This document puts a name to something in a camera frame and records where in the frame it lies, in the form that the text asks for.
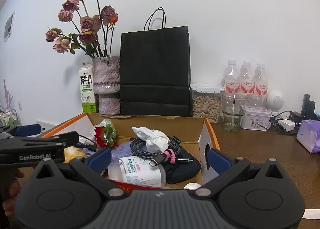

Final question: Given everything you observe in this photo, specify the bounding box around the water bottle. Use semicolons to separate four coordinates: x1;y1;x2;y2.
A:
254;63;268;97
222;60;240;94
239;61;255;94

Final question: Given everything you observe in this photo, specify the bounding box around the water bottle middle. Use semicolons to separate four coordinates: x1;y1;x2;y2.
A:
239;61;255;94

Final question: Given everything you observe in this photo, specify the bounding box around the white paper on table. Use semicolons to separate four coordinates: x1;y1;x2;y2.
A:
303;209;320;220

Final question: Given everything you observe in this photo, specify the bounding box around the white round speaker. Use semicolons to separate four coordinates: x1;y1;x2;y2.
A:
266;90;285;111

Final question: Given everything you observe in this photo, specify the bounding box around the black paper shopping bag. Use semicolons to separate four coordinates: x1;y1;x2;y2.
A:
119;15;191;117

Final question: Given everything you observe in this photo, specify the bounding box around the purple marbled vase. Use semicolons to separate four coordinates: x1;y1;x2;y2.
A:
93;56;120;115

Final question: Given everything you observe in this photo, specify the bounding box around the water bottle left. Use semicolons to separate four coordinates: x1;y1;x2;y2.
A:
222;60;240;94

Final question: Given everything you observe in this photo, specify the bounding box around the white tissue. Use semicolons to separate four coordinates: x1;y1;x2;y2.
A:
132;127;170;153

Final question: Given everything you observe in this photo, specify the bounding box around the coiled black cable pink tie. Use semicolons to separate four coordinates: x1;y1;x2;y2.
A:
130;136;194;167

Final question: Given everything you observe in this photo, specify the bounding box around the purple knitted cloth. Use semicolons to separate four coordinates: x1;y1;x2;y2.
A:
111;141;136;160

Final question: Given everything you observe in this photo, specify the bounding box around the orange cardboard box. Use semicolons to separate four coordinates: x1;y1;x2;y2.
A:
41;113;220;185

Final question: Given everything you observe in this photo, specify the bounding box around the white wet wipes pack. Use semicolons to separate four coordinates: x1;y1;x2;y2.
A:
107;156;166;187

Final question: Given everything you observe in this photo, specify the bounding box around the black pouch case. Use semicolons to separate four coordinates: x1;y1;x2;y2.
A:
162;146;201;185

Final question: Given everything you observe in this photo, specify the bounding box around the clear seed container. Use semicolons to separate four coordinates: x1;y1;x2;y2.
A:
190;83;225;124

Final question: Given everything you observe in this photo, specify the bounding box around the yellow white plush toy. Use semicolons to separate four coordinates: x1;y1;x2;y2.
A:
64;147;87;163

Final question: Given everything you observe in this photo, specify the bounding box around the purple tissue pack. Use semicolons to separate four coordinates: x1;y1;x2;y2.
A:
297;120;320;154

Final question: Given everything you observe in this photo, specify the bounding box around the red rose wrapped flower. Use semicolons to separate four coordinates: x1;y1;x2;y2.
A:
94;119;118;149

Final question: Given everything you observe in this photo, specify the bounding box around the short black usb cable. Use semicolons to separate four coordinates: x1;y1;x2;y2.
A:
75;133;99;152

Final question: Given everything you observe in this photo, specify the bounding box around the wire rack with clutter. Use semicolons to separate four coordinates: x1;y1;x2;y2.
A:
0;108;20;128

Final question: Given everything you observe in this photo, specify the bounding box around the clear glass jar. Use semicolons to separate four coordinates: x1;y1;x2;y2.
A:
221;93;247;131

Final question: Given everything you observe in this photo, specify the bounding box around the green white milk carton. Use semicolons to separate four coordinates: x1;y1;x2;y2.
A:
79;62;98;113

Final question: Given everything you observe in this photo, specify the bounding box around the water bottle right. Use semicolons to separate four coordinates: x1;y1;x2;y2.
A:
254;63;268;97

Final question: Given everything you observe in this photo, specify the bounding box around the black device stand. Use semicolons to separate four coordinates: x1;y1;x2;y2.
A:
301;94;317;120

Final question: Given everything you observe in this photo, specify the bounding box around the dried rose bouquet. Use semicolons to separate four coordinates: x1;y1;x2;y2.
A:
46;0;119;60

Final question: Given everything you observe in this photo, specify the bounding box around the white charger with cables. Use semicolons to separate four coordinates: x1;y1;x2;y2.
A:
269;111;302;136

